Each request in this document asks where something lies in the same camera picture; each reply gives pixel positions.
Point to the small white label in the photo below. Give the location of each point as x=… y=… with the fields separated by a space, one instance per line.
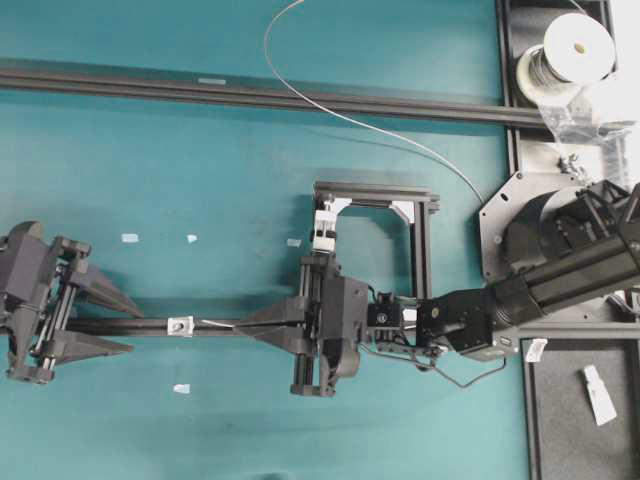
x=535 y=350

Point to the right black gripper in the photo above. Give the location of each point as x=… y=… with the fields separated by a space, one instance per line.
x=324 y=326

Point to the small silver metal fitting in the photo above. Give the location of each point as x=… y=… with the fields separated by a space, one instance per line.
x=180 y=326

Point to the white wire spool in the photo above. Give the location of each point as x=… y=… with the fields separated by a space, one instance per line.
x=576 y=52

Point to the black square camera frame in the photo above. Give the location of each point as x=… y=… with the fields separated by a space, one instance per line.
x=401 y=214

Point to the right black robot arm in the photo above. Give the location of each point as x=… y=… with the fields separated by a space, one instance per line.
x=418 y=331

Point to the clear plastic bag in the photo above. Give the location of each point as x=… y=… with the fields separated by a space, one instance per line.
x=594 y=115

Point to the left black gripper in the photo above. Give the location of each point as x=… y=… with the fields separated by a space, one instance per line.
x=29 y=267

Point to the black aluminium rail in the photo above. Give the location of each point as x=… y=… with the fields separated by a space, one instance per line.
x=182 y=86
x=158 y=327

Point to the black foam pad tray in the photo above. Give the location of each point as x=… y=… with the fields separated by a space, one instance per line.
x=564 y=440

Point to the upper black aluminium rail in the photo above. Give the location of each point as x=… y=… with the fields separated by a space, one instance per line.
x=182 y=86

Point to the clear tape on rail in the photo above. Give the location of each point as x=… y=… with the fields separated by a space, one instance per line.
x=212 y=81

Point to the white tape piece lower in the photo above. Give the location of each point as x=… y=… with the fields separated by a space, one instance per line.
x=182 y=389

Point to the lower black aluminium rail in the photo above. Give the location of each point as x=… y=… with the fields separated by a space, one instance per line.
x=158 y=327

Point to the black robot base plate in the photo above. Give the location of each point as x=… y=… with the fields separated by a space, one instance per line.
x=548 y=243

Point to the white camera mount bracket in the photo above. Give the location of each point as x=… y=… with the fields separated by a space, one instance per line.
x=324 y=229

